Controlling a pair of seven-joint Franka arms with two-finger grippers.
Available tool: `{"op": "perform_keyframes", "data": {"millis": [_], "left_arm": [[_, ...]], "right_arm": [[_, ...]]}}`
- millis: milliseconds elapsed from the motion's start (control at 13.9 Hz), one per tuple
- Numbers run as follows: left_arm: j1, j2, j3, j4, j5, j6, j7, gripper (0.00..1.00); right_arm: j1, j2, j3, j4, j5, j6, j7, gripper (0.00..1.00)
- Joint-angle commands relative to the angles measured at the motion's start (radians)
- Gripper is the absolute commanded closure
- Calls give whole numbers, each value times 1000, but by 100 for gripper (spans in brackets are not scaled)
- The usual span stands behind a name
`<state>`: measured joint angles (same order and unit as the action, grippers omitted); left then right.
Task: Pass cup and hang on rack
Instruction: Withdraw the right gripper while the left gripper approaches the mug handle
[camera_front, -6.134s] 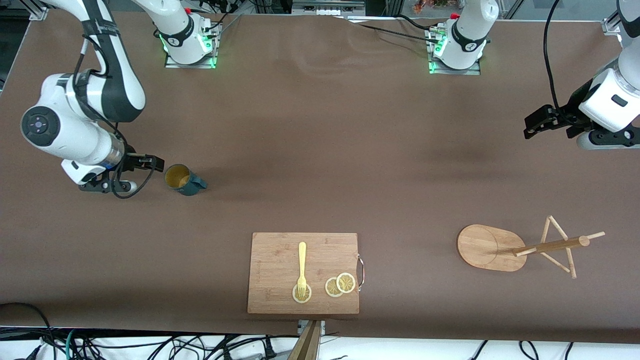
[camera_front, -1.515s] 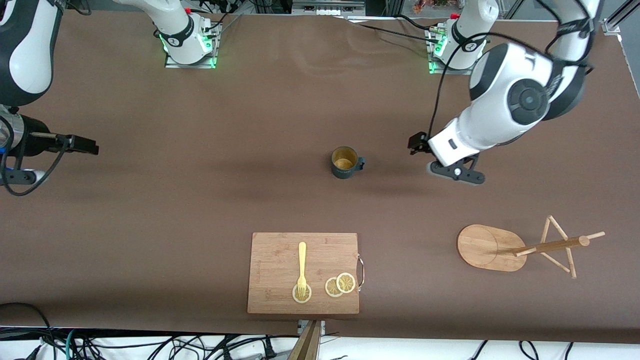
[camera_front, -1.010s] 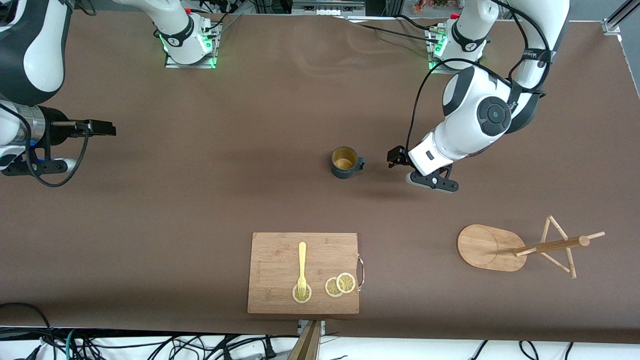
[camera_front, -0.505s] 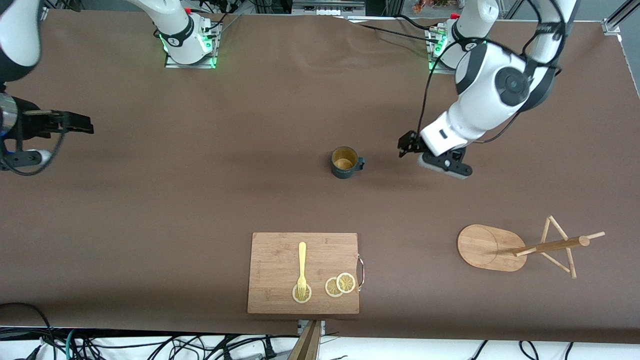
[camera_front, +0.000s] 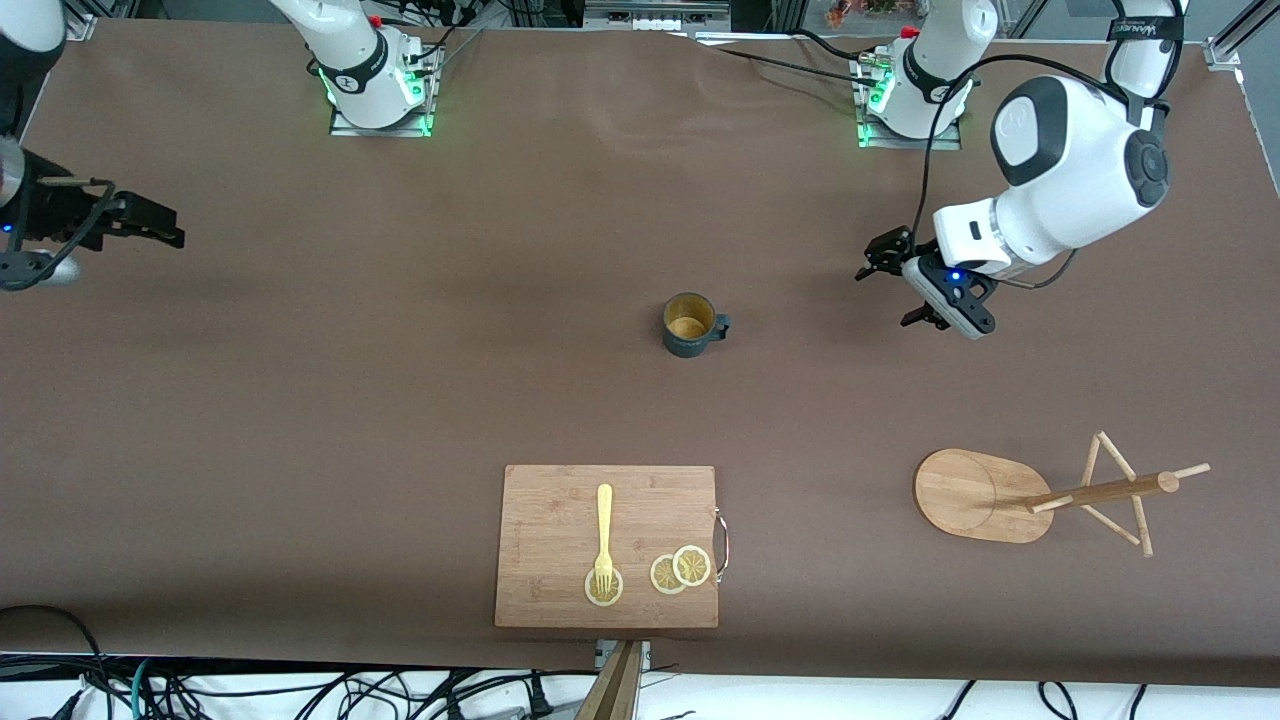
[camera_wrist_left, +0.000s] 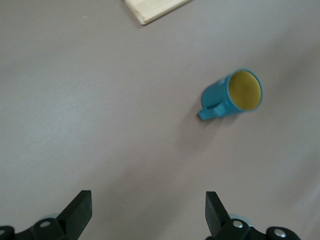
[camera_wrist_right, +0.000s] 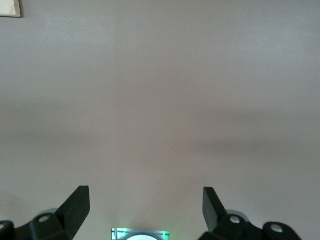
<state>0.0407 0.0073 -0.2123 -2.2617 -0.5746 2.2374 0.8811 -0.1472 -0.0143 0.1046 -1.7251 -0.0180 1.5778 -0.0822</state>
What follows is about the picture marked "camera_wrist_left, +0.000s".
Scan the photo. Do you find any bamboo cutting board metal handle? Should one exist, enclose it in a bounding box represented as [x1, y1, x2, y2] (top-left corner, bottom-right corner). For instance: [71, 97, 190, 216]
[121, 0, 195, 26]

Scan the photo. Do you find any teal mug yellow inside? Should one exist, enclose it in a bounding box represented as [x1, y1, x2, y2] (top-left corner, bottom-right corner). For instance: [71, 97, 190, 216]
[197, 67, 264, 121]

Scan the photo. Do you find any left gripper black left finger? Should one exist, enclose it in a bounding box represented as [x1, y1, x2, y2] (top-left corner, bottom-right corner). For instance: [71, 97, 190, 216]
[0, 190, 92, 240]

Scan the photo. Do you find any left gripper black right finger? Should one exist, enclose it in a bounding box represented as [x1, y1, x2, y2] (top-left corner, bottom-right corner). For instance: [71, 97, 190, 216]
[205, 191, 302, 240]

